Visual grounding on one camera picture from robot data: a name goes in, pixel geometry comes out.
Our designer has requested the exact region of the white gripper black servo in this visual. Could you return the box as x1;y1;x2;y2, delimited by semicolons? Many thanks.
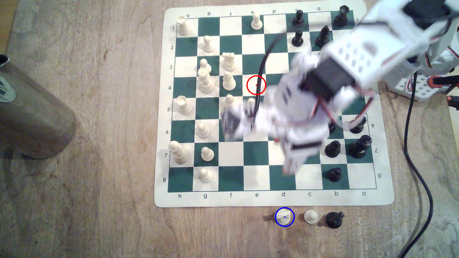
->
247;57;345;175

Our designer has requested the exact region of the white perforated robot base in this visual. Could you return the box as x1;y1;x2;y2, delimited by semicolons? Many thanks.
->
387;70;445;102

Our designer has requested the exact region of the green and white chess mat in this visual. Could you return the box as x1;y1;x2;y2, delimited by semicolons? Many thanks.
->
154;0;395;208

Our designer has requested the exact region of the black bishop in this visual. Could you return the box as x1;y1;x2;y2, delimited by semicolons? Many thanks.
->
316;26;330;48
350;116;367;134

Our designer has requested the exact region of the white queen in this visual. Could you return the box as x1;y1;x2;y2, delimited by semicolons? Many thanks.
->
198;69;215;94

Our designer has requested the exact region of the tall white king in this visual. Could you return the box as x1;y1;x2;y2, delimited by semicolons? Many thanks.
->
169;140;189;164

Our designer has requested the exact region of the white rook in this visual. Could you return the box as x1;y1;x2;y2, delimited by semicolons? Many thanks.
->
177;95;193;115
177;16;191;36

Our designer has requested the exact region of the black rook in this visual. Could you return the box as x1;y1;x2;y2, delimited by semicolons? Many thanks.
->
333;5;350;27

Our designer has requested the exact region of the orange and black clamp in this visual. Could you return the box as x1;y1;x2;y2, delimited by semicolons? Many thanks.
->
428;75;459;88

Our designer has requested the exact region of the grey metal cylinder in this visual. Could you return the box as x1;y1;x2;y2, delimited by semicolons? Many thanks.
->
0;54;77;160

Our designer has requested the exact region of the wrist camera on white mount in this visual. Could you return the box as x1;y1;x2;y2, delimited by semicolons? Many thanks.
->
219;104;251;142

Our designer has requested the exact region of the black camera cable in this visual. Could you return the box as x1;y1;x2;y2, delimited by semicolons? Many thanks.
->
251;32;287;131

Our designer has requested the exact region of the black power cable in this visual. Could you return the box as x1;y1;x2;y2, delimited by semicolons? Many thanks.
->
399;70;434;258

